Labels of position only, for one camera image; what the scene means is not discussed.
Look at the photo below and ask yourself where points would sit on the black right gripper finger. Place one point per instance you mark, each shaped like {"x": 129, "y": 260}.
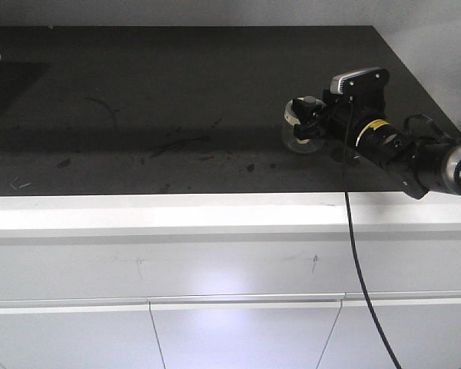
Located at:
{"x": 307, "y": 131}
{"x": 303, "y": 108}

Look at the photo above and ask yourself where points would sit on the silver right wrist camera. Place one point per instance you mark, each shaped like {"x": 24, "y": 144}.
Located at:
{"x": 359, "y": 82}

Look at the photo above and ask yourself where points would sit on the white fume hood base cabinet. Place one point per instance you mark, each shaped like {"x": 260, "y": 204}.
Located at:
{"x": 229, "y": 281}

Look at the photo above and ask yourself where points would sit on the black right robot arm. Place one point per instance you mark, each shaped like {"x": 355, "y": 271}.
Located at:
{"x": 420, "y": 157}

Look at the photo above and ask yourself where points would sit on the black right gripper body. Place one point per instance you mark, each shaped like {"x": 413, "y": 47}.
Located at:
{"x": 340, "y": 117}

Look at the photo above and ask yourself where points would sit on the glass jar with white lid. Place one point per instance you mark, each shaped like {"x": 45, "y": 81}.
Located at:
{"x": 288, "y": 138}

